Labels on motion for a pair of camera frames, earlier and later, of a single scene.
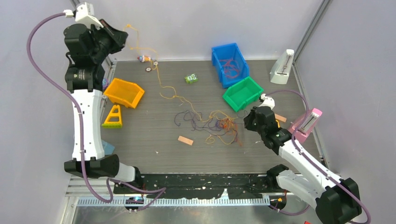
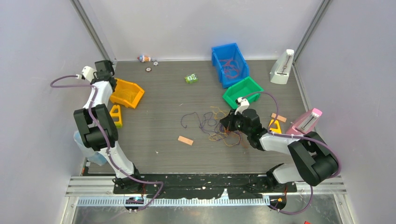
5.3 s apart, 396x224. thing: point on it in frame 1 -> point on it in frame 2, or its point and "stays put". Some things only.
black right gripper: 248,120 -> 228,121
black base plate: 197,186 stays put
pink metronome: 307,125 stays put
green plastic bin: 244,93 stays put
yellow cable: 171,97 -> 127,90
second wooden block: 280,117 stays put
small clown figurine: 143,59 stays put
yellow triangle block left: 113,119 stays put
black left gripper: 117,37 -> 95,77
